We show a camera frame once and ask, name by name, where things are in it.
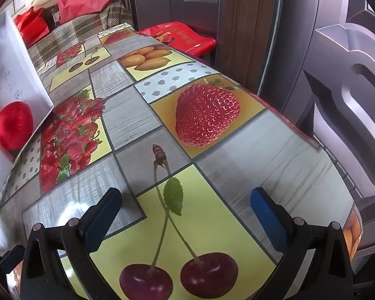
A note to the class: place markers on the fruit print tablecloth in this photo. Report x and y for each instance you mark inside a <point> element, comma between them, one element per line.
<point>175,168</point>

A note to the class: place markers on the red plush apple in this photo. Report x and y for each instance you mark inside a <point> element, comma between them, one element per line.
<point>14,125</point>

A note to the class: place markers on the grey panelled door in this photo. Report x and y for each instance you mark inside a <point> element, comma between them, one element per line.
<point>337,84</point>
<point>187,0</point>

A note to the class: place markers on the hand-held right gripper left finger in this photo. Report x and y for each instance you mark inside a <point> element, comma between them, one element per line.
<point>103,222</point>

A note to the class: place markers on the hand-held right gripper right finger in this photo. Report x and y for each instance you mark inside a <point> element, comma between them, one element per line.
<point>268,218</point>

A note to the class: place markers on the plaid blanket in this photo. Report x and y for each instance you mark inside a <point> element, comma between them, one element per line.
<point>78,28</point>

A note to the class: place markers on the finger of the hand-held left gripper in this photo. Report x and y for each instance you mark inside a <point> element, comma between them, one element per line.
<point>11,257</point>

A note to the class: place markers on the white cardboard box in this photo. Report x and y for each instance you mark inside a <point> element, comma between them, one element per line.
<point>9,72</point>

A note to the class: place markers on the red tote bag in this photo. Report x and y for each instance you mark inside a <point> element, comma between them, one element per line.
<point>32,26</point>

